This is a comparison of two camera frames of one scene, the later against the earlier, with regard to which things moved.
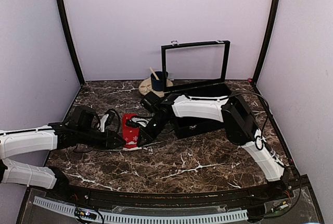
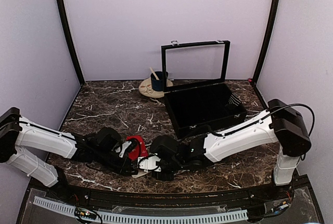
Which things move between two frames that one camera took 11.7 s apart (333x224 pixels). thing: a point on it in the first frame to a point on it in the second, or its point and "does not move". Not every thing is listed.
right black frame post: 274,8 does not move
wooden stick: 156,77 does not move
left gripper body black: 85,138 to 104,159
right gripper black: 149,136 to 168,176
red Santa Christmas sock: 130,134 to 140,150
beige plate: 145,86 does not move
